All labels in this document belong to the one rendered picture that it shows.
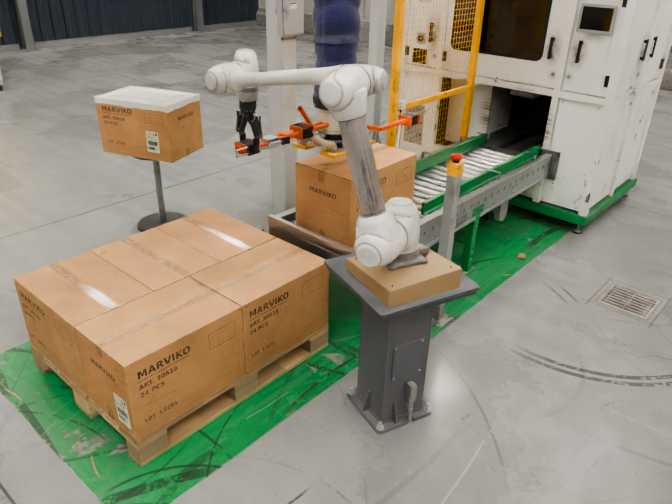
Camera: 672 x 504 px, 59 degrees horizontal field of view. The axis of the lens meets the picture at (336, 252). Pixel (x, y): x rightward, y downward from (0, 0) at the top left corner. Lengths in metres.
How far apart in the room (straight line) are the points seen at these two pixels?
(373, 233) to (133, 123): 2.58
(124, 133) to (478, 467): 3.20
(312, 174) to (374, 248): 1.09
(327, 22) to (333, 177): 0.76
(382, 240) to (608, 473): 1.48
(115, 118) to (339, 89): 2.67
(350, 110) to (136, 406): 1.46
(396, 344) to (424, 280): 0.39
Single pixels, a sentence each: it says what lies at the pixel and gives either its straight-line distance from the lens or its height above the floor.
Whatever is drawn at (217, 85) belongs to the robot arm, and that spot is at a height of 1.52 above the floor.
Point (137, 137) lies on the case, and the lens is 4.47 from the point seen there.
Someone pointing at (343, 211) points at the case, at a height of 0.76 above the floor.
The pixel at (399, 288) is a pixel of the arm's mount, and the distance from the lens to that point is 2.35.
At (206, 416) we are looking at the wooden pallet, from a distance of 2.98.
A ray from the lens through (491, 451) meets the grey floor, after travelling 2.92.
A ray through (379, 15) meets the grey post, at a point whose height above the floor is 1.38.
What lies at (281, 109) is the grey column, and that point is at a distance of 4.23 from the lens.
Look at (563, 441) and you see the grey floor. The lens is 3.08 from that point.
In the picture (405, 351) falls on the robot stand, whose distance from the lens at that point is 2.71.
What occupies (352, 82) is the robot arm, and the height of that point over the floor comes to 1.60.
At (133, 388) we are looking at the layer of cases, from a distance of 2.58.
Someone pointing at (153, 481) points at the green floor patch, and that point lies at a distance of 2.79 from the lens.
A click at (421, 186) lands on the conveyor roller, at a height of 0.52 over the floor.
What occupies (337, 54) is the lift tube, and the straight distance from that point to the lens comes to 2.97.
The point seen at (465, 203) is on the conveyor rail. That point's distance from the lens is 3.85.
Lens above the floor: 2.04
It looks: 28 degrees down
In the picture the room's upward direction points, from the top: 1 degrees clockwise
